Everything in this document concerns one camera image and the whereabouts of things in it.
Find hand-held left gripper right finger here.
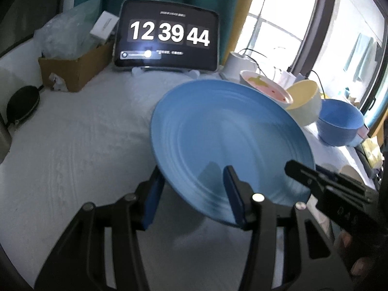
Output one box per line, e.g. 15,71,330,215
223,165,355,291

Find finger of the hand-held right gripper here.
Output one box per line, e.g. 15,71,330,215
315,164,343,180
285,160,326,201

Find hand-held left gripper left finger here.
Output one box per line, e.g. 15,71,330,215
35,165,166,291

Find blue bowl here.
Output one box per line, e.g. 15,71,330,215
316,98,364,147

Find blue plate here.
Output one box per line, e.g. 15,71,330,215
151,80,316,226

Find yellow bowl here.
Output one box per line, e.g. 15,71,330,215
286,80,322,127

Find pink bowl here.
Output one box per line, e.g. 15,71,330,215
239,70,294,110

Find person's right hand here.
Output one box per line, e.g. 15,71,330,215
333,229,388,291

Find yellow wipes packet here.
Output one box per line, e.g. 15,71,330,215
364,138,384,170

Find white charger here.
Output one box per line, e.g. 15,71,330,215
279,70,296,87

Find blue hanging towel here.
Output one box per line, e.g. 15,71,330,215
344,33,378,82

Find white cylindrical lamp base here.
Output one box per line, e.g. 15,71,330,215
221,51,258,82

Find white tablet stand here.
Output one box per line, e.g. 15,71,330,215
132,67,200,78

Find cardboard box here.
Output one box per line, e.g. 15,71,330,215
38,41,114,93

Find crumpled white paper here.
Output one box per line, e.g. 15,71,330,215
49,73,69,91

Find small white box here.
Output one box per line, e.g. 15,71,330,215
90,11,119,40

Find tablet with clock display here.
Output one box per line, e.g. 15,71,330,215
113,0,220,72

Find black charger cable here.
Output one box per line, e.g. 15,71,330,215
306,70,328,98

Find black lamp cable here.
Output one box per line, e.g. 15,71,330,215
238,48,275,78

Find dark window frame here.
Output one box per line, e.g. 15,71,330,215
291,0,339,75

